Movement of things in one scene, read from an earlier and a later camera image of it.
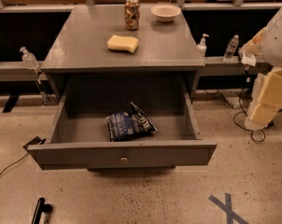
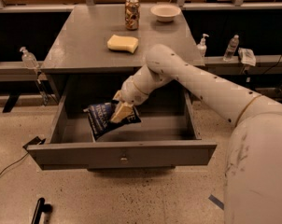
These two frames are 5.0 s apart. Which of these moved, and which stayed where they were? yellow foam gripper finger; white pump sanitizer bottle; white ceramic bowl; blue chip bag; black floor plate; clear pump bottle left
Moved: blue chip bag; yellow foam gripper finger
Stayed: white ceramic bowl; white pump sanitizer bottle; clear pump bottle left; black floor plate
